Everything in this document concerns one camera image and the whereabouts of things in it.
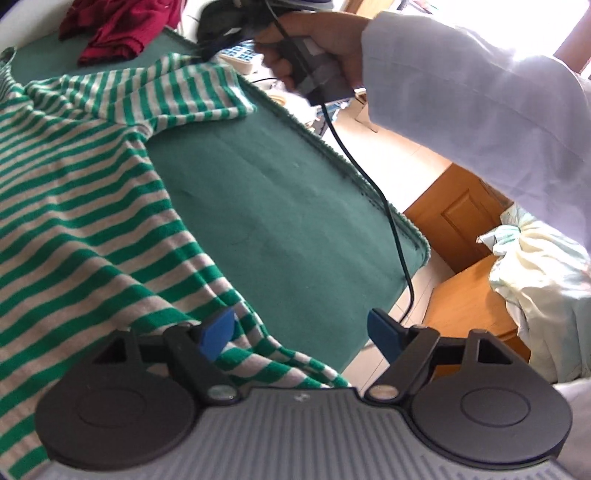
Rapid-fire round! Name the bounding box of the pale crumpled cloth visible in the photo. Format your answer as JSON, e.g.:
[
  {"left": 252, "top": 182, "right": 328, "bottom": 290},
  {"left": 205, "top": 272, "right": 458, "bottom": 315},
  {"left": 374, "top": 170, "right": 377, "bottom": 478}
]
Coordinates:
[{"left": 478, "top": 203, "right": 591, "bottom": 384}]

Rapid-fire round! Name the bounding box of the green white striped shirt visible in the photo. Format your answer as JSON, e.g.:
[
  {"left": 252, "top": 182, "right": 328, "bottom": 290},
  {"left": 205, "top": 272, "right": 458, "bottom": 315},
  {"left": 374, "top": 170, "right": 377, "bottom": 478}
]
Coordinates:
[{"left": 0, "top": 52, "right": 352, "bottom": 480}]

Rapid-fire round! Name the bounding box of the blue white patterned box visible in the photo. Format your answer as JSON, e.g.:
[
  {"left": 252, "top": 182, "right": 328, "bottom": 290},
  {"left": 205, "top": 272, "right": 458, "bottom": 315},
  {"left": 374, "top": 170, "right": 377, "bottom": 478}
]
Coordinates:
[{"left": 224, "top": 45, "right": 259, "bottom": 65}]

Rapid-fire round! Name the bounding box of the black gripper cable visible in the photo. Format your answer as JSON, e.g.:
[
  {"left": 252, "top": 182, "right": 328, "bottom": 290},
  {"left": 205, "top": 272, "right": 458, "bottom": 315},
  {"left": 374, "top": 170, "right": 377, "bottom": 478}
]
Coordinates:
[{"left": 259, "top": 0, "right": 416, "bottom": 324}]

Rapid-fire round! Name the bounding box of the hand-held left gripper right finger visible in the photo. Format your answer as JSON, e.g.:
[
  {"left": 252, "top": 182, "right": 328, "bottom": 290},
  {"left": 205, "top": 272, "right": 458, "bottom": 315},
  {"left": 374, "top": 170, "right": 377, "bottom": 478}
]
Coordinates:
[{"left": 365, "top": 309, "right": 523, "bottom": 402}]

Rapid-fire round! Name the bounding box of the person's right forearm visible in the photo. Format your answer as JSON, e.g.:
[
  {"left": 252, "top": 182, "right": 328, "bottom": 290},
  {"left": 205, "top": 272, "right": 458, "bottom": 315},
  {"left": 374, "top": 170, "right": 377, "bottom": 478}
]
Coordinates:
[{"left": 360, "top": 10, "right": 591, "bottom": 259}]

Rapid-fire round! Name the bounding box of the red knit sweater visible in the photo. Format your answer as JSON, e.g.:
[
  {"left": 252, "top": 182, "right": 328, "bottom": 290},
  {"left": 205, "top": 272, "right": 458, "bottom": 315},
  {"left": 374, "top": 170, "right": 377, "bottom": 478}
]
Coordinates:
[{"left": 59, "top": 0, "right": 183, "bottom": 65}]

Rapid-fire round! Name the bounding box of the green table cloth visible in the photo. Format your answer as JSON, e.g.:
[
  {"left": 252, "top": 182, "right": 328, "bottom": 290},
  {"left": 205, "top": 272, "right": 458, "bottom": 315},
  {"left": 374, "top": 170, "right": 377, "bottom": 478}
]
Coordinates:
[{"left": 0, "top": 25, "right": 432, "bottom": 374}]

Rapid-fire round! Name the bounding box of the person's right hand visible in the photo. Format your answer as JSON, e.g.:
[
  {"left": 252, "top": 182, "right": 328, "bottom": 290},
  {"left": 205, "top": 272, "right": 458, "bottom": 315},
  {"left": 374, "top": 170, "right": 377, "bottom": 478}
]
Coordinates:
[{"left": 253, "top": 11, "right": 371, "bottom": 92}]

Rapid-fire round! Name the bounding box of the wooden cabinet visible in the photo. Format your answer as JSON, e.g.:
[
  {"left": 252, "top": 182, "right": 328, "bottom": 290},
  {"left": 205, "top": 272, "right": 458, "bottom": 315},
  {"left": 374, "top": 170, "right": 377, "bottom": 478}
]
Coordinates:
[{"left": 404, "top": 161, "right": 532, "bottom": 370}]

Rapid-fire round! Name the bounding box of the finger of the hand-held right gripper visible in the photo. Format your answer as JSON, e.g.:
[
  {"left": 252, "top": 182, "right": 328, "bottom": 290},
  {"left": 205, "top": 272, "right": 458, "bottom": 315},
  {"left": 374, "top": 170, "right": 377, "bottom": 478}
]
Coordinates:
[{"left": 196, "top": 35, "right": 246, "bottom": 64}]

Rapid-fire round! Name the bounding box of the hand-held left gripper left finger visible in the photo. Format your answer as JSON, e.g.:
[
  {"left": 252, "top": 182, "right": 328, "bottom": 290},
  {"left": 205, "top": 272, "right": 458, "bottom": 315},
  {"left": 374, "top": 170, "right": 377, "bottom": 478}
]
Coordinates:
[{"left": 92, "top": 308, "right": 241, "bottom": 407}]

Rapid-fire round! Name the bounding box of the wooden window frame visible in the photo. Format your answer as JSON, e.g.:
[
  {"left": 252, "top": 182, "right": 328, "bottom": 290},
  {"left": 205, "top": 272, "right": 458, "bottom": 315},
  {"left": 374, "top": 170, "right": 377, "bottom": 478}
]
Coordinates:
[{"left": 556, "top": 25, "right": 591, "bottom": 81}]

